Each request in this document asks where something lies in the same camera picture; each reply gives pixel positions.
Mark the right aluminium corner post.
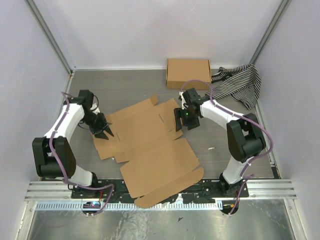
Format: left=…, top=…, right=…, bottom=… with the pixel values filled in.
left=249, top=0, right=292, bottom=65

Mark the folded brown cardboard box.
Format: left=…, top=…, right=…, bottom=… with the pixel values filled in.
left=166, top=58, right=212, bottom=90

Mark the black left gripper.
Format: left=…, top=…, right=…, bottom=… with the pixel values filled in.
left=81, top=111, right=114, bottom=141

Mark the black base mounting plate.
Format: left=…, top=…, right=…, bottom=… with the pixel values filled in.
left=71, top=179, right=249, bottom=208

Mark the aluminium front frame rail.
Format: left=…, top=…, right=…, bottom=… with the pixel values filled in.
left=24, top=179, right=297, bottom=203

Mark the aluminium corner post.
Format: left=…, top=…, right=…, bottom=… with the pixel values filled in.
left=25, top=0, right=75, bottom=76
left=249, top=0, right=292, bottom=65

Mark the brown cardboard box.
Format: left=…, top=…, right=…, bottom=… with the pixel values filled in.
left=166, top=58, right=212, bottom=90
left=93, top=94, right=204, bottom=197

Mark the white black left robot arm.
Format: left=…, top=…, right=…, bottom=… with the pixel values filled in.
left=32, top=89, right=114, bottom=199

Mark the striped black white cloth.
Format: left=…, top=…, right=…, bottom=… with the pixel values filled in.
left=211, top=64, right=262, bottom=110

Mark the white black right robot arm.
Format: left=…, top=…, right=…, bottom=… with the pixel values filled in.
left=173, top=88, right=266, bottom=198

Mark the slotted grey cable duct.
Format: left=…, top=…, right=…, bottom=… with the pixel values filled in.
left=35, top=200, right=223, bottom=211

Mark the left aluminium corner post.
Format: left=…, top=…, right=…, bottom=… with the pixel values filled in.
left=25, top=0, right=75, bottom=76

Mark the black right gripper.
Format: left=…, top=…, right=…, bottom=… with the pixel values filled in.
left=174, top=106, right=201, bottom=132

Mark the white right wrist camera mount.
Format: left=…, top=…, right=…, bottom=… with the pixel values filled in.
left=178, top=91, right=186, bottom=110

